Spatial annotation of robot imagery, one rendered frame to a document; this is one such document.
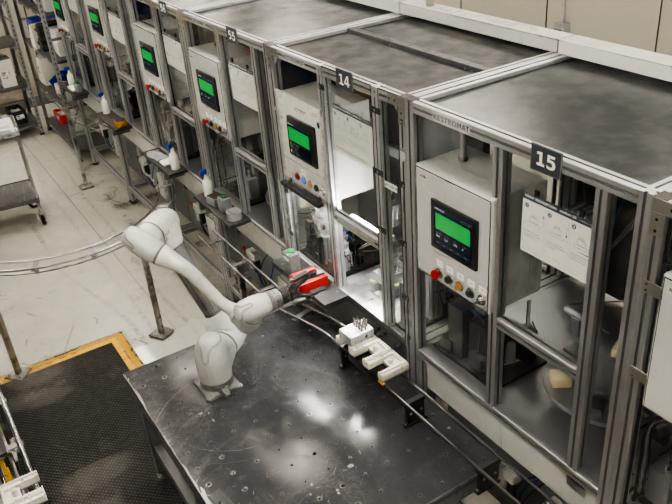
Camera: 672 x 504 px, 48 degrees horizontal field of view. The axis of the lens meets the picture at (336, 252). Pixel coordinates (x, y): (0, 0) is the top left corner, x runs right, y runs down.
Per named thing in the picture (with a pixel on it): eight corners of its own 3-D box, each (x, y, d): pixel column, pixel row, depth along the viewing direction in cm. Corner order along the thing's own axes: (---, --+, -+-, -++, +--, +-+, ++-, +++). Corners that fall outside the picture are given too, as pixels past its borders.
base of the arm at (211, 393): (211, 408, 342) (209, 398, 339) (192, 382, 359) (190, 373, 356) (247, 391, 350) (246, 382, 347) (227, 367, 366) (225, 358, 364)
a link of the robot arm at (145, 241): (157, 249, 321) (171, 233, 332) (120, 228, 321) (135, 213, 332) (149, 270, 329) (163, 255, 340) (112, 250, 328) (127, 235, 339)
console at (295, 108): (280, 177, 387) (269, 89, 364) (327, 162, 399) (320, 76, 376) (323, 205, 355) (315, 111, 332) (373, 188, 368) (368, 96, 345)
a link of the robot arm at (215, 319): (216, 362, 363) (233, 335, 381) (243, 354, 356) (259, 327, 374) (127, 229, 336) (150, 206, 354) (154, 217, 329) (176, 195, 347)
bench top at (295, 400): (123, 379, 371) (122, 373, 369) (309, 303, 417) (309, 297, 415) (268, 606, 258) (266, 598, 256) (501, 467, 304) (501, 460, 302)
